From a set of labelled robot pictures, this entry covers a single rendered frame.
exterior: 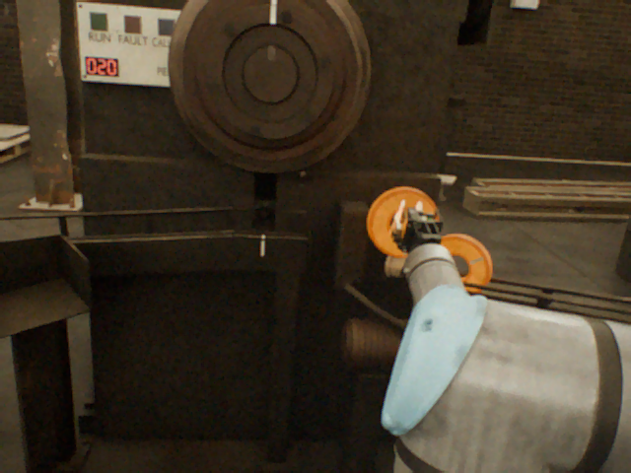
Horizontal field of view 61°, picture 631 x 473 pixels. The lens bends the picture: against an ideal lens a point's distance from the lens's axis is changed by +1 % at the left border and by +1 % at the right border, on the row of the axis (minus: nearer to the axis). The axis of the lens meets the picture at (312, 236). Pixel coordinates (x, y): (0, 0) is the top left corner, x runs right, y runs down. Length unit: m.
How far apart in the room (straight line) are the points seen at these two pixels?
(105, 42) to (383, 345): 1.01
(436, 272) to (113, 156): 0.93
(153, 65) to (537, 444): 1.26
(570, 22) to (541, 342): 8.04
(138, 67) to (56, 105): 2.67
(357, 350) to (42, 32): 3.28
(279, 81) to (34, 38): 3.06
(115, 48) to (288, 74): 0.48
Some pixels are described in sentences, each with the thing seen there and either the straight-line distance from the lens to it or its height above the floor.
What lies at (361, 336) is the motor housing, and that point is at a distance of 1.35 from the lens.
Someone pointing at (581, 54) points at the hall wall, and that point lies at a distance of 8.50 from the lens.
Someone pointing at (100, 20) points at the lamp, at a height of 1.20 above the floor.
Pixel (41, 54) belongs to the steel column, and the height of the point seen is 1.04.
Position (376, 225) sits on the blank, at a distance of 1.18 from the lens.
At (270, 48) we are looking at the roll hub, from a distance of 1.21.
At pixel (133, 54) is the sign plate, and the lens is 1.48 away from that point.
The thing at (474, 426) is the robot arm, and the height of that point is 0.92.
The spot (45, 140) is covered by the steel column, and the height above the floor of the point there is 0.48.
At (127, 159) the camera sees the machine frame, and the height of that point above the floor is 0.87.
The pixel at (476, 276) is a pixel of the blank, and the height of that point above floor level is 0.70.
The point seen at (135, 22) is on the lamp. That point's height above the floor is 1.21.
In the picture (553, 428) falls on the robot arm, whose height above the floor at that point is 0.93.
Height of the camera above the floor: 1.16
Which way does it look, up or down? 18 degrees down
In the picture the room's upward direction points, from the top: 4 degrees clockwise
